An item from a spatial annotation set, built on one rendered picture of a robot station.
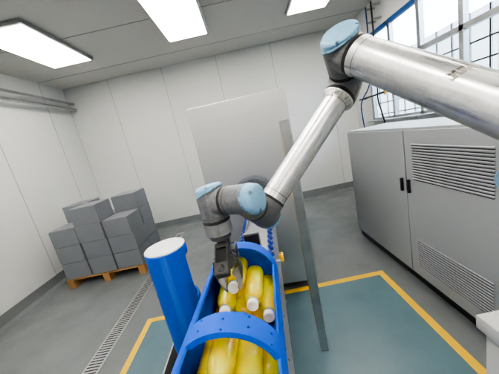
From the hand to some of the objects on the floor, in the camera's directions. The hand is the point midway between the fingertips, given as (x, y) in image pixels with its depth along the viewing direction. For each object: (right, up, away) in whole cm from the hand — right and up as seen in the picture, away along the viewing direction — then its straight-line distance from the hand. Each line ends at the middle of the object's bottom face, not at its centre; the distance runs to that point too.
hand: (233, 289), depth 80 cm
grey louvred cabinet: (+188, -49, +145) cm, 243 cm away
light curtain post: (+62, -87, +97) cm, 145 cm away
